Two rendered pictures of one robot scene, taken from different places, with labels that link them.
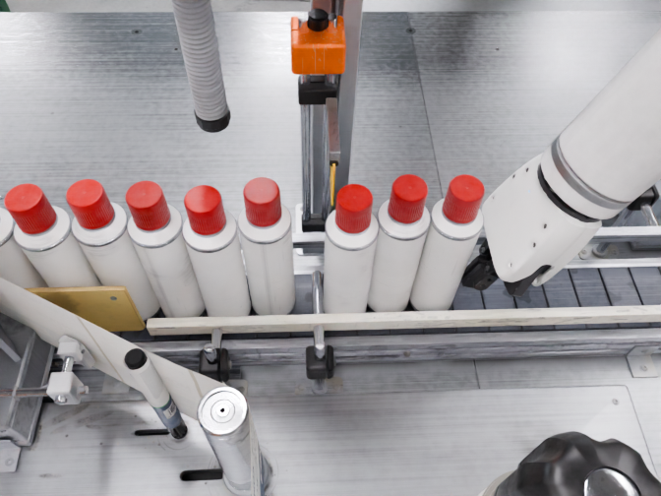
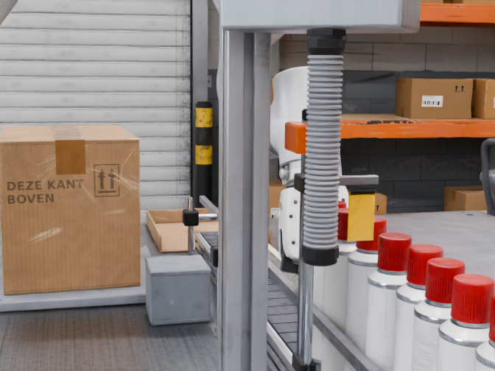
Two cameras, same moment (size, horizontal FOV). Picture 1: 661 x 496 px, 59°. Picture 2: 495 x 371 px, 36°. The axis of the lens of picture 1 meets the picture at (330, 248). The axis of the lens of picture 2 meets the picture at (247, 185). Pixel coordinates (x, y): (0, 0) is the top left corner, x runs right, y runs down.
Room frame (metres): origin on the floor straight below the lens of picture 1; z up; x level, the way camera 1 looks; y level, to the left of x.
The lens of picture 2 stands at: (0.60, 0.78, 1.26)
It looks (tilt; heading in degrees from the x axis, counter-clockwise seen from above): 9 degrees down; 261
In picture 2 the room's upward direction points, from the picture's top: 1 degrees clockwise
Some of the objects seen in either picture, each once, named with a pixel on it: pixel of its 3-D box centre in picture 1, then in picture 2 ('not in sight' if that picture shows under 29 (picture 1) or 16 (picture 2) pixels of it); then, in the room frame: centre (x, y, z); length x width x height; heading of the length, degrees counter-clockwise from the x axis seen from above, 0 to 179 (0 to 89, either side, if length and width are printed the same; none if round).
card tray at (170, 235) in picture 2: not in sight; (205, 227); (0.42, -1.04, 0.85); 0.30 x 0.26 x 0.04; 95
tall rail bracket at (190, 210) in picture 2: not in sight; (201, 238); (0.46, -0.67, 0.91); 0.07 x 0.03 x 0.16; 5
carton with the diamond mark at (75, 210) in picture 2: not in sight; (68, 201); (0.72, -0.70, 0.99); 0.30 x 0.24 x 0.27; 97
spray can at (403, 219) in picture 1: (396, 250); (344, 294); (0.35, -0.07, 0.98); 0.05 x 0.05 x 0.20
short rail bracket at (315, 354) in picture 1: (321, 367); not in sight; (0.25, 0.00, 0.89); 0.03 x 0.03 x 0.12; 5
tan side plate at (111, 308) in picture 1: (88, 310); not in sight; (0.28, 0.25, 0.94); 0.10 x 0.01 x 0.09; 95
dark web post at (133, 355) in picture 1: (159, 399); not in sight; (0.18, 0.15, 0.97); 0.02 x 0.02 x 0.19
